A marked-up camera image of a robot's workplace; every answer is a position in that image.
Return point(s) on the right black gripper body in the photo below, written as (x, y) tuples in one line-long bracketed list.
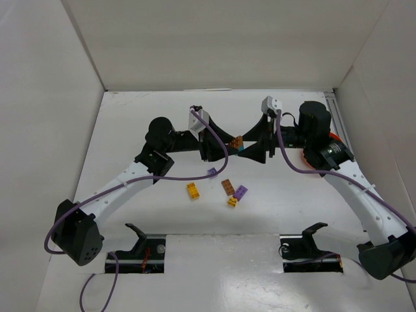
[(270, 140)]

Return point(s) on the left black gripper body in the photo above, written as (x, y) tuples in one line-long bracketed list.
[(205, 146)]

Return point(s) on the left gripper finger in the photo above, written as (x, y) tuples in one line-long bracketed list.
[(214, 151), (223, 135)]

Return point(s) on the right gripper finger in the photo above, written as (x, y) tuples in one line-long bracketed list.
[(255, 133), (256, 152)]

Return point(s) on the orange divided round container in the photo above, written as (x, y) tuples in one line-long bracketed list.
[(324, 152)]

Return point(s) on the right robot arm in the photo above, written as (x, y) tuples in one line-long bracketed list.
[(386, 242)]

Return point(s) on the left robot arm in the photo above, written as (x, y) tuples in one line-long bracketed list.
[(76, 230)]

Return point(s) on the purple square lego brick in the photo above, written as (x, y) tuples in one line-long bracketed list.
[(212, 172)]

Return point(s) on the brown long lego brick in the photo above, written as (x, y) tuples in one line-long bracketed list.
[(228, 187)]

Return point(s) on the purple printed lego brick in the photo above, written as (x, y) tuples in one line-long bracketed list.
[(240, 192)]

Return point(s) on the yellow long lego brick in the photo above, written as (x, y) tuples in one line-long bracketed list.
[(193, 191)]

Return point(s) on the yellow small lego brick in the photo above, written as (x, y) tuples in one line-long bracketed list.
[(232, 202)]

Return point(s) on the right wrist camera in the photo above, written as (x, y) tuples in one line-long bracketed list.
[(271, 106)]

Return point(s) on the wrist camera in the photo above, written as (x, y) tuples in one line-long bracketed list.
[(271, 106), (197, 120)]

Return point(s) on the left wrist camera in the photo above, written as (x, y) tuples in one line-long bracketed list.
[(197, 120)]

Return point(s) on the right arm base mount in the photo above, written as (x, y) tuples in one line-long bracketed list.
[(300, 254)]

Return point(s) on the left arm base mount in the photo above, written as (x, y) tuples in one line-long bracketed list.
[(134, 252)]

